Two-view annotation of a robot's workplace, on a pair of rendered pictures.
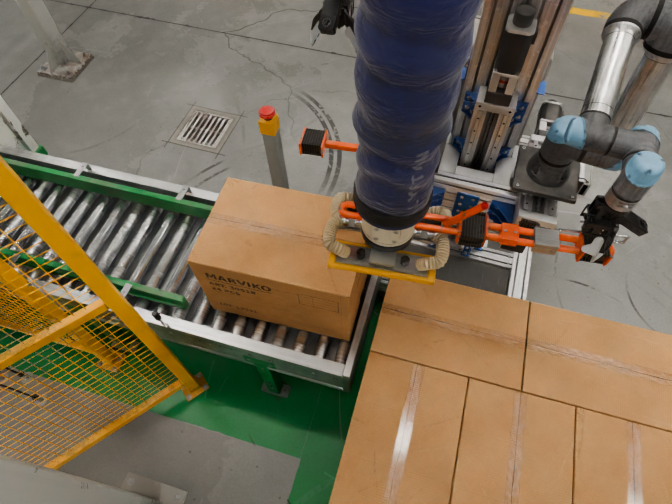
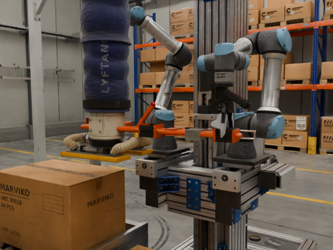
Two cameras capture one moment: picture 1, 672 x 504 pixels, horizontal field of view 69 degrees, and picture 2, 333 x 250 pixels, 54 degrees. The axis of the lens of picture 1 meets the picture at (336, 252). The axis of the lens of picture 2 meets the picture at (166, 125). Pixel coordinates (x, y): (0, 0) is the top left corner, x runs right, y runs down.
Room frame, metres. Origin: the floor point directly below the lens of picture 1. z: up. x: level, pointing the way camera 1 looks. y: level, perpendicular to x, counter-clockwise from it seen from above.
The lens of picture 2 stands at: (-0.57, -0.86, 1.35)
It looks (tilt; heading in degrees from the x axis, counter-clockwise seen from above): 5 degrees down; 15
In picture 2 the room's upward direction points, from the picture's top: straight up
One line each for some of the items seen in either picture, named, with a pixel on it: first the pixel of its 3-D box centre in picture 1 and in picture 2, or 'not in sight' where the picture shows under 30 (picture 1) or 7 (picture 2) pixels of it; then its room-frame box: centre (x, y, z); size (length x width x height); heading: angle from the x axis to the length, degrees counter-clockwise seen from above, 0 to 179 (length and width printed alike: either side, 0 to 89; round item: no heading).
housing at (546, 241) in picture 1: (544, 241); (195, 134); (0.77, -0.62, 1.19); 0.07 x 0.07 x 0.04; 76
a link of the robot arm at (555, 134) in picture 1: (566, 139); (243, 124); (1.17, -0.80, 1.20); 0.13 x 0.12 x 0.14; 65
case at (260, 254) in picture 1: (289, 260); (61, 205); (1.01, 0.19, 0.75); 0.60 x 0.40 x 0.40; 73
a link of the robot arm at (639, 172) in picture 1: (638, 175); (224, 58); (0.75, -0.74, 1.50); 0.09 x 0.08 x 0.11; 155
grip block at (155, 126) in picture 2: (471, 228); (151, 130); (0.82, -0.41, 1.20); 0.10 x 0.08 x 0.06; 166
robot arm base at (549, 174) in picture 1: (552, 162); (241, 147); (1.17, -0.79, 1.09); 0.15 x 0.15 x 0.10
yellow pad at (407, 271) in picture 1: (382, 259); (94, 152); (0.79, -0.15, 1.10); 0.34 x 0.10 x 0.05; 76
